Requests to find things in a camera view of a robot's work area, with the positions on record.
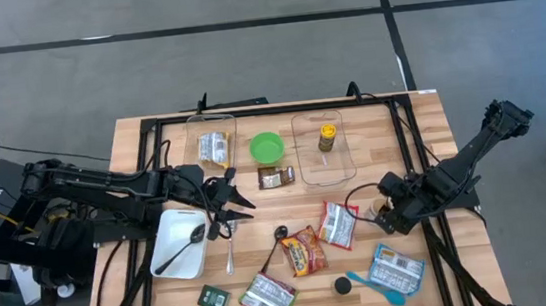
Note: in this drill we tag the tan-lid spice jar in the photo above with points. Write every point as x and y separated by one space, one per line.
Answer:
372 211

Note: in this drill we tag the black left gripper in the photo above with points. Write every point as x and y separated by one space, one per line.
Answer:
217 198

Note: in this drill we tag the clear plastic bin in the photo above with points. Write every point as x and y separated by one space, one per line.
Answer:
305 170
188 131

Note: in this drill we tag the silver metal spoon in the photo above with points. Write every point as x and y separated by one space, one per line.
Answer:
230 257

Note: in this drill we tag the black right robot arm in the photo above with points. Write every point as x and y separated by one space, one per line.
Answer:
474 154

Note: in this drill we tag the white round cap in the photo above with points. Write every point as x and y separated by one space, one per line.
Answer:
65 290

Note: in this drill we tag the dark green tea packet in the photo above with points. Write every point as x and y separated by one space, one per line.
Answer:
214 299

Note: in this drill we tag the brown snack packet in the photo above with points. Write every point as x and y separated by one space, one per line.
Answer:
275 178

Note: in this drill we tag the green plastic bowl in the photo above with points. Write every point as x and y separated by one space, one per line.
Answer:
267 148

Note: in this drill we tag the white rectangular dish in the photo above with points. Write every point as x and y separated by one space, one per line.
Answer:
172 228

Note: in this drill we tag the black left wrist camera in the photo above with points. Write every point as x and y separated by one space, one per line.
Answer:
230 174

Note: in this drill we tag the black spoon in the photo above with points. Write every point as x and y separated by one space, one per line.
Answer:
280 231
195 235

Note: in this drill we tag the black-lid spice jar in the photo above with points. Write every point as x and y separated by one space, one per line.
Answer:
342 285

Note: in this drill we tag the black camera bracket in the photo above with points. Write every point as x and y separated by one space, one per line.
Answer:
228 104

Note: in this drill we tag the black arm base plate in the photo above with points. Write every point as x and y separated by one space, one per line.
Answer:
466 201
120 233

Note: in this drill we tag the white table sticker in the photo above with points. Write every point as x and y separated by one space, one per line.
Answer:
427 91

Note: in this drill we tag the red yellow ramen packet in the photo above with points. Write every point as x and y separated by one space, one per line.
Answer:
305 251

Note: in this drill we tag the teal plastic spoon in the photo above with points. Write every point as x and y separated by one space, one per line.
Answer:
392 299

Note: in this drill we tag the yellow-lid spice jar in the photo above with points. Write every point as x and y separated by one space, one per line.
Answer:
327 138

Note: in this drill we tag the white paper box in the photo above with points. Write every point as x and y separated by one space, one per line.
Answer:
27 284

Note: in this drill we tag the orange red noodle packet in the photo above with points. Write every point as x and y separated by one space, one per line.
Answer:
268 300

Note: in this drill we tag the black metal table frame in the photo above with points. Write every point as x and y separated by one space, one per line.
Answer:
259 111

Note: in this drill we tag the blue ramen packet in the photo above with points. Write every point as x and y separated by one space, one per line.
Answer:
396 269

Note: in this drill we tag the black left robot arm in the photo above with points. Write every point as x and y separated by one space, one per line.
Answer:
105 186

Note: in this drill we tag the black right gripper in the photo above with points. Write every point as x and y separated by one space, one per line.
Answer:
406 210

